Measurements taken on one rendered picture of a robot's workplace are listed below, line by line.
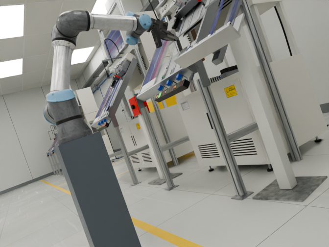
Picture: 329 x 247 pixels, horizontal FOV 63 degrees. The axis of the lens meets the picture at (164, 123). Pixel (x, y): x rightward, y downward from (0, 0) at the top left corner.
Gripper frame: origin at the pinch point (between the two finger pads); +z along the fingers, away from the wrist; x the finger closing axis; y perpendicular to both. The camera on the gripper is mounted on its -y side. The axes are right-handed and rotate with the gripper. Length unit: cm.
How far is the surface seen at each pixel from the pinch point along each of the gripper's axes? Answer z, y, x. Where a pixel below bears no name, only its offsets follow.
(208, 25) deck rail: 2.6, -5.3, -31.9
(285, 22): 67, 24, -30
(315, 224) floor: 19, -100, -81
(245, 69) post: 9, -37, -55
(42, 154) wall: -16, -32, 849
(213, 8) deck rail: 5.3, 6.8, -31.9
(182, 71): -6.9, -33.1, -25.1
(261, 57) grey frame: 40, -13, -35
